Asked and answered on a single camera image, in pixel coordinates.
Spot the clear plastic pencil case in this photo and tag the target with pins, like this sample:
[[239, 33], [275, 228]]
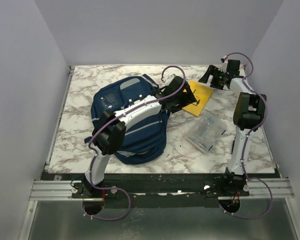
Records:
[[206, 132]]

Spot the navy blue student backpack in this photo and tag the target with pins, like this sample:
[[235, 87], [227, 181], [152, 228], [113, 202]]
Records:
[[144, 141]]

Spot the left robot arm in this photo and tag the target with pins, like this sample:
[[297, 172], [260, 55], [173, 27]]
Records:
[[130, 118]]

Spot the yellow notebook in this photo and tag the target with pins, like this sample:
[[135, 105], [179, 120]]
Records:
[[202, 94]]

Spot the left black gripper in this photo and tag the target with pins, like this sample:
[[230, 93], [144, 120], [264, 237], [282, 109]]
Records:
[[187, 98]]

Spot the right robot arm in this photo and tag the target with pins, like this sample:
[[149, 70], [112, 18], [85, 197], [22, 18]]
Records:
[[249, 114]]

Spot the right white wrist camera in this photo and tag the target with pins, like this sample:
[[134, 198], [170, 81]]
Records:
[[224, 65]]

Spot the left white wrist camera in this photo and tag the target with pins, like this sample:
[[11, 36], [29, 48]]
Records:
[[166, 80]]

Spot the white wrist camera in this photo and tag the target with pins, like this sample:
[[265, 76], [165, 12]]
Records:
[[166, 80], [224, 65]]

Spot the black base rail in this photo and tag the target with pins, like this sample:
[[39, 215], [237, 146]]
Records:
[[155, 190]]

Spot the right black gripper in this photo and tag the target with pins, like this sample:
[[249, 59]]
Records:
[[214, 71]]

